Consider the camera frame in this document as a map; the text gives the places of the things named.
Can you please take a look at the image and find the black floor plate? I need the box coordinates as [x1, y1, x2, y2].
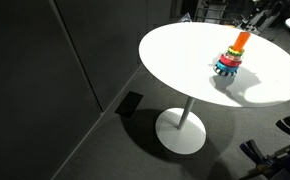
[114, 90, 144, 119]

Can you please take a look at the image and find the black metal rack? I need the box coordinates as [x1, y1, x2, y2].
[194, 0, 229, 24]

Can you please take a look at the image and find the orange stacking peg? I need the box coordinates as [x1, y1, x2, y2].
[232, 31, 252, 51]

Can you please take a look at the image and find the white table pedestal base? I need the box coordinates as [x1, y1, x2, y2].
[155, 96, 207, 155]

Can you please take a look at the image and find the large black and white ring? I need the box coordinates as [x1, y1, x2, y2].
[213, 65, 237, 77]

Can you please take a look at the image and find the blue ring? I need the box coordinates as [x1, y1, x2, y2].
[215, 60, 240, 74]

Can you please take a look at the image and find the red ring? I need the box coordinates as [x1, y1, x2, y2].
[219, 54, 243, 67]

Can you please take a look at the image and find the clear plastic ring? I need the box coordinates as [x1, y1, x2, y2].
[224, 51, 244, 62]

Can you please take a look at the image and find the green scalloped ring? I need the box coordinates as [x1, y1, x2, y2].
[227, 45, 245, 57]

